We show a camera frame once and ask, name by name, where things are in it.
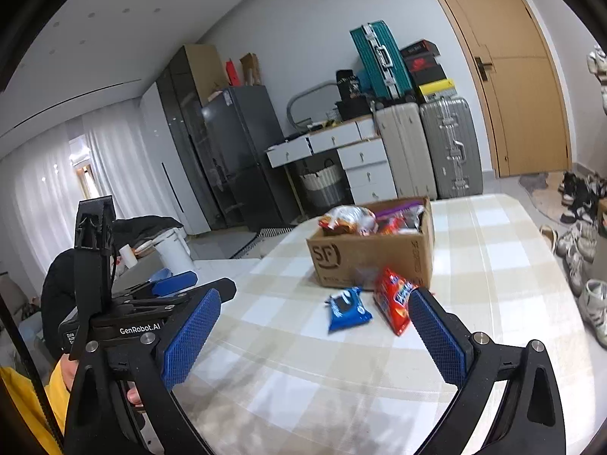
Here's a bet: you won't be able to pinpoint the blue Oreo packet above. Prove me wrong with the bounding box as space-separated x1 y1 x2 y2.
325 287 373 334

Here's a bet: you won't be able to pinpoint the red chips snack bag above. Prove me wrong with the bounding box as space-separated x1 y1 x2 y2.
373 267 419 336

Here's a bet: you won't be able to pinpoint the purple grape candy bag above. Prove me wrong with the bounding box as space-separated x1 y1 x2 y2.
376 201 425 235

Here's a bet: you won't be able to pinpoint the white orange snack bag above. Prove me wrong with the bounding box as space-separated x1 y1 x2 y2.
318 206 379 235

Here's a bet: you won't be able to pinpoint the yellow left sleeve forearm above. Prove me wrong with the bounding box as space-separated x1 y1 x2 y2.
1 362 70 454

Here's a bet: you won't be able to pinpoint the person's left hand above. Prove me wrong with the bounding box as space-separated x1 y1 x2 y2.
58 358 143 408

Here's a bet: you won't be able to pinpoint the blue plastic basin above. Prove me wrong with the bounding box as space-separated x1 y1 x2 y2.
148 268 173 282

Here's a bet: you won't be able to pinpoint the white bucket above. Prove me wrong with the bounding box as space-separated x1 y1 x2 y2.
152 228 195 274

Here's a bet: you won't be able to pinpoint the brown SF cardboard box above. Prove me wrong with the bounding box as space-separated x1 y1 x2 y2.
307 197 435 290

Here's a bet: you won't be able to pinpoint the white sneaker on floor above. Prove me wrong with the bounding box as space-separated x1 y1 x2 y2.
577 279 607 349

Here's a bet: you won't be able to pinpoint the white curtains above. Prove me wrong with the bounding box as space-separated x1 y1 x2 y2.
1 100 178 297

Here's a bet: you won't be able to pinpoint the woven laundry basket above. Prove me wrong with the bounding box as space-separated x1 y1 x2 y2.
300 165 347 210

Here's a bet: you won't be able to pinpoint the dark grey refrigerator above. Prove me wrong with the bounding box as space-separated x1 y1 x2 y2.
202 85 299 231

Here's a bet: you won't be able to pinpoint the black glass cabinet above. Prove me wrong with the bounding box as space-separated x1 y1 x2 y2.
155 44 227 230

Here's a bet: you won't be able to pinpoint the white drawer desk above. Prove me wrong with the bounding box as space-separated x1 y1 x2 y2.
266 115 397 204

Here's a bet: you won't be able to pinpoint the white ribbed suitcase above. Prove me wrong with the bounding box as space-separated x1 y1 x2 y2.
376 103 437 199

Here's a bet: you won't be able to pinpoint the silver aluminium suitcase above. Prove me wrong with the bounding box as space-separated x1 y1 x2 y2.
420 97 484 199

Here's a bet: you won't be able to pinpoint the teal hard suitcase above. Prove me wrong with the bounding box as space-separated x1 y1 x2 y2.
350 20 416 102

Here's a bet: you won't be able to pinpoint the yellow black box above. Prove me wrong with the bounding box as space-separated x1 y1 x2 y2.
420 78 457 103

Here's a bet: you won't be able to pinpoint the black red shoe box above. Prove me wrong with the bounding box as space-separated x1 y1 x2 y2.
400 39 447 86

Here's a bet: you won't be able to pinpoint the wooden door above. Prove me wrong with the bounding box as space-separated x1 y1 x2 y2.
438 0 571 177

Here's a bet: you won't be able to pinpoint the metal shoe rack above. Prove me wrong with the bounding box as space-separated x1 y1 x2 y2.
587 44 607 114

